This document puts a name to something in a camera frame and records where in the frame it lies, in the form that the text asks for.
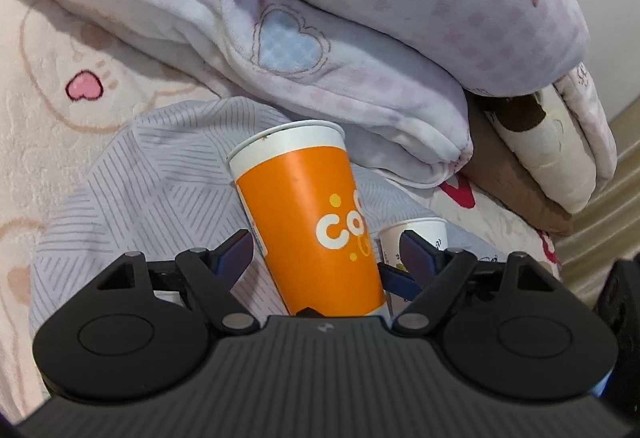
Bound orange paper cup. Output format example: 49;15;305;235
228;120;390;318

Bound white floral paper cup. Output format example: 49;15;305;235
378;217;448;280

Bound beige pleated curtain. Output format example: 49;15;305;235
554;102;640;307

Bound cream brown folded blanket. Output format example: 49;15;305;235
462;63;617;236

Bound cartoon print bed sheet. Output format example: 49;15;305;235
0;0;562;425

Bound pink checked folded quilt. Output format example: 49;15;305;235
56;0;589;188

